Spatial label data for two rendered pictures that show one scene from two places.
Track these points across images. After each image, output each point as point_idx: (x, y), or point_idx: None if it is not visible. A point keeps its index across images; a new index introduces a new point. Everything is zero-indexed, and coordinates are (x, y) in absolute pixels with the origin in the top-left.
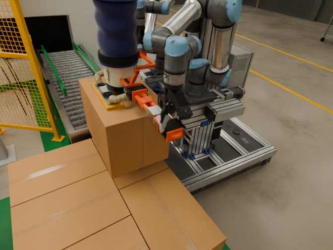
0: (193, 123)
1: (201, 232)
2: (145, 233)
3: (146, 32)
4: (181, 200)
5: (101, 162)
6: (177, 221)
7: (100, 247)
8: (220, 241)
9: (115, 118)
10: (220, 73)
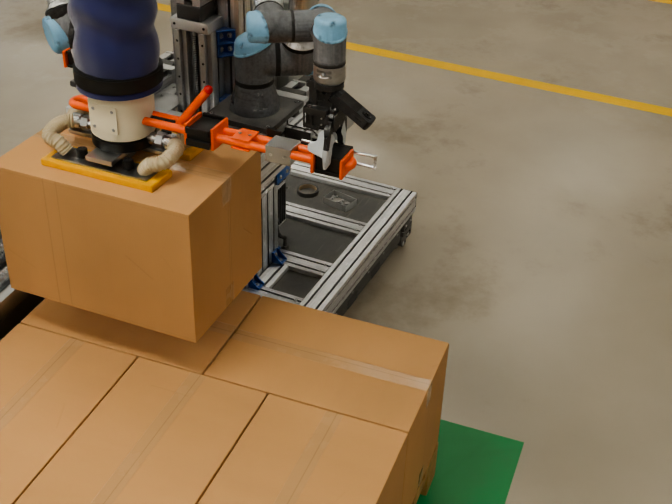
0: (270, 176)
1: (406, 356)
2: (320, 401)
3: (251, 16)
4: (335, 332)
5: (108, 352)
6: (356, 362)
7: (266, 455)
8: (443, 351)
9: (186, 197)
10: (313, 49)
